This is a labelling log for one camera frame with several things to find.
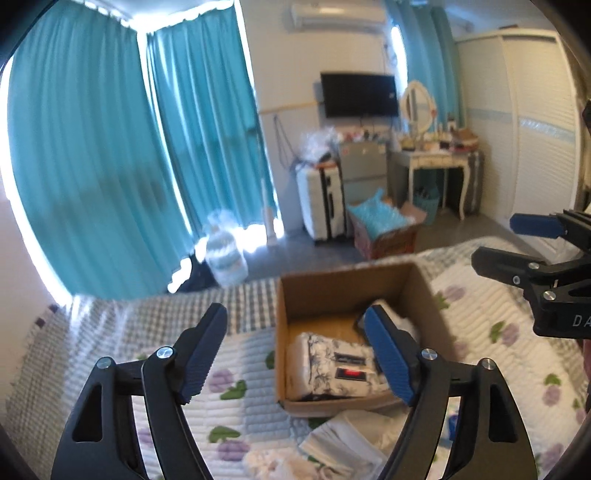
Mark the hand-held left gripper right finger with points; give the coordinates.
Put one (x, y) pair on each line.
(390, 355)

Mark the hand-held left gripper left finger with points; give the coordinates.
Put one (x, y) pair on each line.
(198, 364)

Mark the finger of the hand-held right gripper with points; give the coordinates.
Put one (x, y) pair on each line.
(535, 225)
(501, 263)

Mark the white packaged cloth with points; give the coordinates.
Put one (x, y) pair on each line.
(397, 316)

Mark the floral printed packaged cloth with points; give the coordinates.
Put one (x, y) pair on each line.
(330, 364)

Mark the dark grey suitcase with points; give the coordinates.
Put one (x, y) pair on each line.
(475, 180)

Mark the dark floor bag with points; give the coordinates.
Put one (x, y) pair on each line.
(196, 277)

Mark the clear-wrapped grey white cloth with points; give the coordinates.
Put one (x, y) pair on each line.
(355, 438)

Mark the teal basket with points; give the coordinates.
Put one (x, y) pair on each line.
(425, 203)

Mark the white sliding wardrobe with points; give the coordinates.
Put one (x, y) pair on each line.
(521, 129)

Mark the brown cardboard floor box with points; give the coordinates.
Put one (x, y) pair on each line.
(392, 240)

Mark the large clear water jug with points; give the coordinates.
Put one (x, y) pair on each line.
(225, 254)

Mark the white dressing table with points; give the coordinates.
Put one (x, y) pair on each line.
(429, 159)

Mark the cluster of cosmetic bottles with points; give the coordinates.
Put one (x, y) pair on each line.
(443, 138)

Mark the teal plastic bag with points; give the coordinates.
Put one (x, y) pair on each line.
(376, 214)

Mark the grey small cabinet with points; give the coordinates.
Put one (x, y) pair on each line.
(364, 170)

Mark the white oval vanity mirror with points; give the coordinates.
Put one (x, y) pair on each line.
(418, 106)

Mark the white suitcase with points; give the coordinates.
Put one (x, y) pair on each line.
(316, 203)

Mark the teal curtain beside wardrobe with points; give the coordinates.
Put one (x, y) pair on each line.
(427, 55)

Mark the clear crumpled plastic bag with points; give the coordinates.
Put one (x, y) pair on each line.
(316, 145)

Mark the wide teal curtain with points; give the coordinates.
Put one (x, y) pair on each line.
(87, 152)

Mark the narrow teal curtain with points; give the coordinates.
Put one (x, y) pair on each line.
(207, 124)

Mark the white air conditioner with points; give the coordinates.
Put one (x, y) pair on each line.
(337, 16)

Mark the black wall television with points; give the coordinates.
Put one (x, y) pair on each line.
(359, 94)

